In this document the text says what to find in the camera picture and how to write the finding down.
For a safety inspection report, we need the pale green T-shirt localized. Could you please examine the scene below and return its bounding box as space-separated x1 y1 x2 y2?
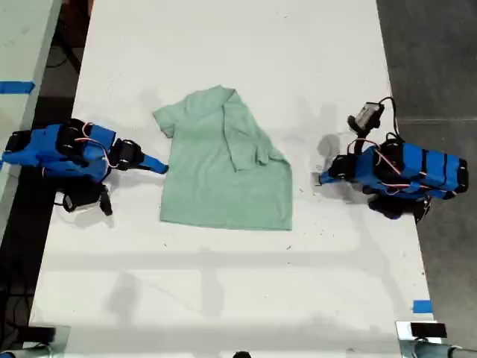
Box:
152 84 294 231

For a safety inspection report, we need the long blue tape strip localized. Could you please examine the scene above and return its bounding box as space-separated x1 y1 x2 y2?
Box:
0 81 37 95

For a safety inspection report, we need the white side table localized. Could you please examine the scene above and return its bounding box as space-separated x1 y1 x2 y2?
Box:
0 0 64 234

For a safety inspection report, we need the short blue tape strip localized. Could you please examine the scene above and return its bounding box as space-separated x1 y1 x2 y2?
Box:
412 299 434 315

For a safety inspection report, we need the small black box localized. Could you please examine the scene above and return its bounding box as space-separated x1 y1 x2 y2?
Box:
410 322 448 339
27 324 57 342

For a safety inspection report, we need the grey metal pipe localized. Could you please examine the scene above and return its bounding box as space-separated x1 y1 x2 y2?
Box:
412 338 477 358

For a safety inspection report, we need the black camera stalk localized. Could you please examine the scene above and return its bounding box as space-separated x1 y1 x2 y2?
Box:
69 180 107 204
353 126 370 156

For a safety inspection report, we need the grey gripper camera box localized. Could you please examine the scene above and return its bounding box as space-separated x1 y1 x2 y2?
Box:
347 101 385 131

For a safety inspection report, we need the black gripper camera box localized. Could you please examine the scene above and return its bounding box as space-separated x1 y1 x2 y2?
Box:
61 192 102 216

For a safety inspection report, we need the thin black floor cable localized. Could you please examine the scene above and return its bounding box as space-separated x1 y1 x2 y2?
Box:
45 43 81 74

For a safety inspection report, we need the shiny metal bracket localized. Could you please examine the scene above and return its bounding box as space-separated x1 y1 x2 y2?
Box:
22 324 72 358
395 320 443 358

